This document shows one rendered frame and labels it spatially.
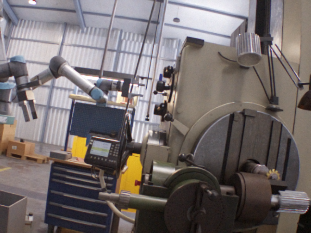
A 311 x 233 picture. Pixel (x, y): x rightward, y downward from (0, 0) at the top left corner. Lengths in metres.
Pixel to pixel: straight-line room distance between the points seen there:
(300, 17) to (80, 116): 2.77
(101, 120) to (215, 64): 2.32
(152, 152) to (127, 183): 2.97
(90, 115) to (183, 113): 2.32
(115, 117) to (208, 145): 2.33
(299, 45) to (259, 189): 0.94
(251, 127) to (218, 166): 0.24
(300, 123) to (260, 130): 0.33
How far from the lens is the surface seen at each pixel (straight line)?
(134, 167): 4.09
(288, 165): 1.38
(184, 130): 1.25
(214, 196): 0.65
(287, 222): 1.58
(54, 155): 3.09
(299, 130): 1.53
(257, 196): 0.97
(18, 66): 1.39
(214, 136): 1.21
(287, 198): 1.10
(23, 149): 8.55
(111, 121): 3.43
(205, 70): 1.35
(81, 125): 3.51
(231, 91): 1.37
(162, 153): 1.18
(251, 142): 1.27
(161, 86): 1.56
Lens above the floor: 1.38
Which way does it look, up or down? 3 degrees up
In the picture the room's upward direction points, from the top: 9 degrees clockwise
